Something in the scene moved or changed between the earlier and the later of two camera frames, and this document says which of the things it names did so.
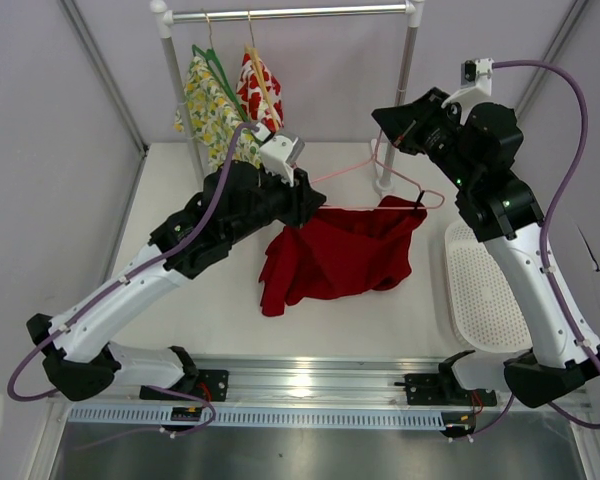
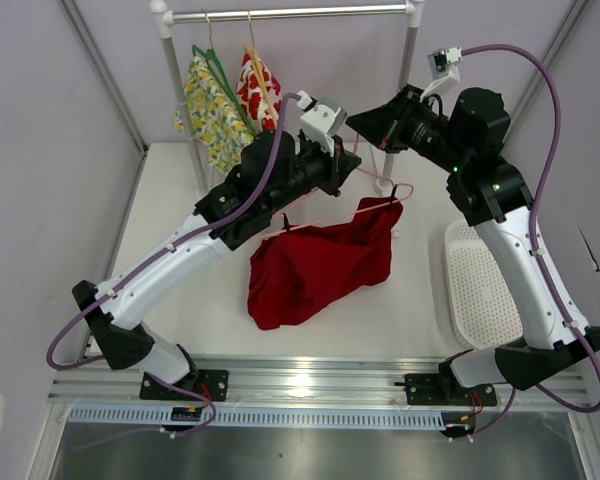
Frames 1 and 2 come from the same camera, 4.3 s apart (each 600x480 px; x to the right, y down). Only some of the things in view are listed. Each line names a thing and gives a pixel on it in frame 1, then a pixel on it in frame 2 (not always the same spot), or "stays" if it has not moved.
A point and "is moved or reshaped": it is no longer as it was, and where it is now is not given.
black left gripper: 303,200 -> 337,167
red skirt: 341,254 is moved or reshaped
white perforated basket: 482,307 stays
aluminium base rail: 294,381 stays
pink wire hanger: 401,177 -> 346,215
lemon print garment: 211,115 stays
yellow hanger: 261,78 stays
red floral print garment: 251,100 stays
